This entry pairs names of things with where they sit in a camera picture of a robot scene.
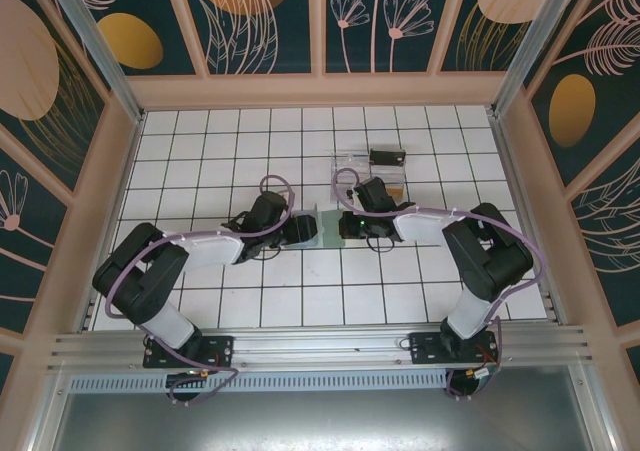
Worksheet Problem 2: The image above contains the green card holder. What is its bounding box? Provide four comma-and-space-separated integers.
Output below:
285, 201, 347, 251

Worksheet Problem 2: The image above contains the clear acrylic organizer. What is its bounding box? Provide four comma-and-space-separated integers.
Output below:
330, 148, 407, 206

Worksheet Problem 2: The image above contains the black card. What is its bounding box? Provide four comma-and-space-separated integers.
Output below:
368, 147, 406, 168

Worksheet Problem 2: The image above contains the grey metal sheet panel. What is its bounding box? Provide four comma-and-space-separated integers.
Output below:
29, 365, 616, 451

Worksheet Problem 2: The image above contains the black electronics module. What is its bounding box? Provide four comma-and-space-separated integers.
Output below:
446, 365, 501, 401
166, 370, 211, 403

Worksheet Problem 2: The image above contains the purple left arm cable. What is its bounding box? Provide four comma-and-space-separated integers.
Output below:
103, 173, 297, 407

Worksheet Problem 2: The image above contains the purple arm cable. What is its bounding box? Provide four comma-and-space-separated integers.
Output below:
103, 173, 297, 407
332, 167, 547, 402

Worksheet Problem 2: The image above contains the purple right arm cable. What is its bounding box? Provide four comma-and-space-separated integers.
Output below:
332, 167, 547, 402

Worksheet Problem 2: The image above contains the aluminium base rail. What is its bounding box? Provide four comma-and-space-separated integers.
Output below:
47, 324, 594, 372

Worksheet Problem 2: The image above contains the aluminium side rail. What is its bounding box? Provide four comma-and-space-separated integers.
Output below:
74, 110, 147, 333
488, 105, 569, 325

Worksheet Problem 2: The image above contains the grey slotted cable duct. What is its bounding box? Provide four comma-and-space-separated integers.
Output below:
68, 370, 451, 395

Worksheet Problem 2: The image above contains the aluminium frame post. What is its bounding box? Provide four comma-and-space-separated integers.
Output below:
489, 0, 576, 118
39, 0, 146, 125

